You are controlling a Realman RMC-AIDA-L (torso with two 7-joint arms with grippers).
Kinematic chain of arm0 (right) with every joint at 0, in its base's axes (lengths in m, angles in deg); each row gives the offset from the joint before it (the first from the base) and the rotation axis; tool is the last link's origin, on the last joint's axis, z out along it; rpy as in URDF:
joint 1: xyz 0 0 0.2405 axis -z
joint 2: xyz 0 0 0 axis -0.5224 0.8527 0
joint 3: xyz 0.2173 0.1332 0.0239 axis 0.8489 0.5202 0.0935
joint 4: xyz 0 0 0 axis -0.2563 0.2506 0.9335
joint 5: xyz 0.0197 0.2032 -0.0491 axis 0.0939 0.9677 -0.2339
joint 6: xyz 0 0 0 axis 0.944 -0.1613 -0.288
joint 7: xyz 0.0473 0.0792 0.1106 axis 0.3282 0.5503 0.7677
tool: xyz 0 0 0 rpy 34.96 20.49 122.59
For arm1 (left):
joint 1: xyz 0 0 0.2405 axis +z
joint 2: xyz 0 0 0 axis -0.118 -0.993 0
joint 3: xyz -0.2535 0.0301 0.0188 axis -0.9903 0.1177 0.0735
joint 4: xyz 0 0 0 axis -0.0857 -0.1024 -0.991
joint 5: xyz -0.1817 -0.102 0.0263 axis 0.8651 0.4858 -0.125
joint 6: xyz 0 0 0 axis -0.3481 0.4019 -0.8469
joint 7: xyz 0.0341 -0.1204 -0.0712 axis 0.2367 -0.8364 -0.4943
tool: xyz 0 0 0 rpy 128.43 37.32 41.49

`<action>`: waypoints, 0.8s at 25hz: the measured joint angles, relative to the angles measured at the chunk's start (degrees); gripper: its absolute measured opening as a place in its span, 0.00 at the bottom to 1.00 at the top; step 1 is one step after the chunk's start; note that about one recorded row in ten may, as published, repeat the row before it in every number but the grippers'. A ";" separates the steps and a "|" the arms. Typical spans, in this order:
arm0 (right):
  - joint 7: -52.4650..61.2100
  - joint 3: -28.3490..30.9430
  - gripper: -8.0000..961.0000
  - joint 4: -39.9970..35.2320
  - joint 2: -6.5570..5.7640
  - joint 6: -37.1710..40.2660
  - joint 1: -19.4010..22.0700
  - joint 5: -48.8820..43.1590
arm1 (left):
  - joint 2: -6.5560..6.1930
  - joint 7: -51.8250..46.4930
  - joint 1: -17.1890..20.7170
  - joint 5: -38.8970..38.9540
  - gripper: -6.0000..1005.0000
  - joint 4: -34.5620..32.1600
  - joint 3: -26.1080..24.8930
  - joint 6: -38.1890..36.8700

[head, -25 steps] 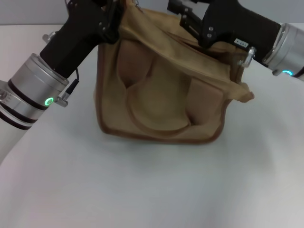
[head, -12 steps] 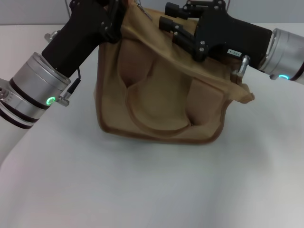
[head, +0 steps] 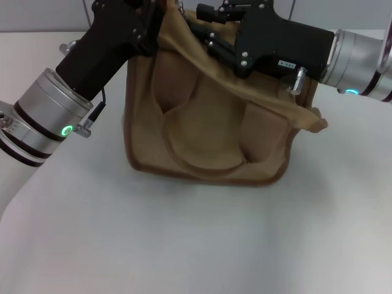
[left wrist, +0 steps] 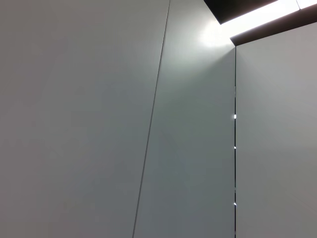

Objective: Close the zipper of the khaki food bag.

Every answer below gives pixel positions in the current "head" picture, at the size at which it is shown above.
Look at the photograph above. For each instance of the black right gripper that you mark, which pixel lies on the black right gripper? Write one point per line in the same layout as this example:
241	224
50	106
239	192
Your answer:
284	43

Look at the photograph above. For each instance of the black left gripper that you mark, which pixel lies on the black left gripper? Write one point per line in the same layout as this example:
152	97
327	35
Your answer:
104	49

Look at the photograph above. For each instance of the silver metal zipper pull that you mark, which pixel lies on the silver metal zipper pull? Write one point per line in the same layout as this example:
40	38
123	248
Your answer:
181	7

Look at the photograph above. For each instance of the khaki canvas food bag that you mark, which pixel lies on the khaki canvas food bag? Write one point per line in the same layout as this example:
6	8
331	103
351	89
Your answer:
208	128

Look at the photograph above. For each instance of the silver round connector plug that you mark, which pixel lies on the silver round connector plug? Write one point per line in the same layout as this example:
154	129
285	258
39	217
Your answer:
69	46

